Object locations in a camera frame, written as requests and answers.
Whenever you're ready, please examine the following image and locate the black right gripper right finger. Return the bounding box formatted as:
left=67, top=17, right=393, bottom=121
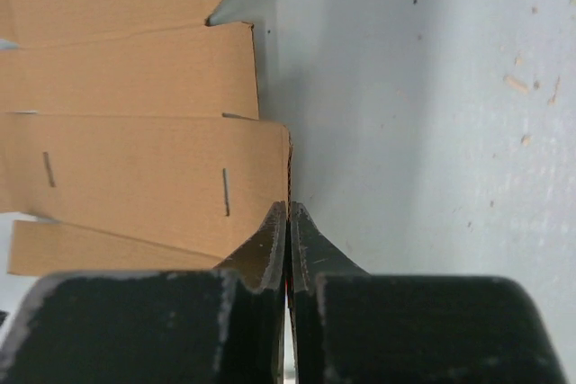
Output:
left=287, top=202, right=565, bottom=383

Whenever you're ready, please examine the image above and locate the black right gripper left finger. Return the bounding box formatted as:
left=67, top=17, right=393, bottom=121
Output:
left=1, top=201, right=287, bottom=383

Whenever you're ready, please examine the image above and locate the brown cardboard box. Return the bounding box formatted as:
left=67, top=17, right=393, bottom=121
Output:
left=1, top=0, right=291, bottom=276

